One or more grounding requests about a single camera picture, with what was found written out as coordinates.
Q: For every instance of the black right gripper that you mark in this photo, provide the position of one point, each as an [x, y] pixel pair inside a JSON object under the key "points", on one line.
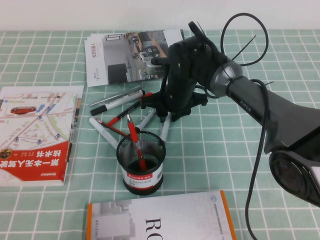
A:
{"points": [[185, 75]]}

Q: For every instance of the white marker with black cap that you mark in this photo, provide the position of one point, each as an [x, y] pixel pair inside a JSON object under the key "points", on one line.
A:
{"points": [[117, 103], [146, 118], [165, 130]]}

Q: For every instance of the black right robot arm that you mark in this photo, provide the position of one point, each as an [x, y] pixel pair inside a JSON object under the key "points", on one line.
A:
{"points": [[275, 112]]}

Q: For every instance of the red ballpoint pen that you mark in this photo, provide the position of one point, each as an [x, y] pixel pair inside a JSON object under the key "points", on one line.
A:
{"points": [[132, 132]]}

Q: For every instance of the silver metal pen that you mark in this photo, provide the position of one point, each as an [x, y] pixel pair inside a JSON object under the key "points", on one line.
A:
{"points": [[115, 96]]}

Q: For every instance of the plain white pen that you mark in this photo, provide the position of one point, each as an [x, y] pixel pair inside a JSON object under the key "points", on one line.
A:
{"points": [[100, 128]]}

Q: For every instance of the black mesh pen holder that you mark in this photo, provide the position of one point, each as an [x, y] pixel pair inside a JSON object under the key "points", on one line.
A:
{"points": [[142, 185]]}

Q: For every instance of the red and black marker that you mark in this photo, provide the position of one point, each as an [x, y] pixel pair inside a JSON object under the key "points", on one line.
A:
{"points": [[125, 112]]}

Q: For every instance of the red pencil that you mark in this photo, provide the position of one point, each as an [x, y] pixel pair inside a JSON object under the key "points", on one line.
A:
{"points": [[112, 128]]}

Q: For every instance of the green checkered tablecloth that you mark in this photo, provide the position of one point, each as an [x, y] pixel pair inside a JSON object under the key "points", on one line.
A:
{"points": [[225, 150]]}

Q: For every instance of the office photo brochure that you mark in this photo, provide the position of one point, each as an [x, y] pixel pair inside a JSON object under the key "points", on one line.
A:
{"points": [[117, 57]]}

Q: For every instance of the white brochure with dark edge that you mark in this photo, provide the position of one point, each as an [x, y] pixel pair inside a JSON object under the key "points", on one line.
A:
{"points": [[182, 33]]}

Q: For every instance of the white book with orange edge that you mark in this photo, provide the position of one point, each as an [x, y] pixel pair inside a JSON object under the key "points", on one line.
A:
{"points": [[175, 220]]}

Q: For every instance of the red map cover book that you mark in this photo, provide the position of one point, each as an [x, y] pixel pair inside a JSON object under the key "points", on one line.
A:
{"points": [[37, 162]]}

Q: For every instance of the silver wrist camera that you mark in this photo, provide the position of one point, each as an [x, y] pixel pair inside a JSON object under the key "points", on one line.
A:
{"points": [[155, 68]]}

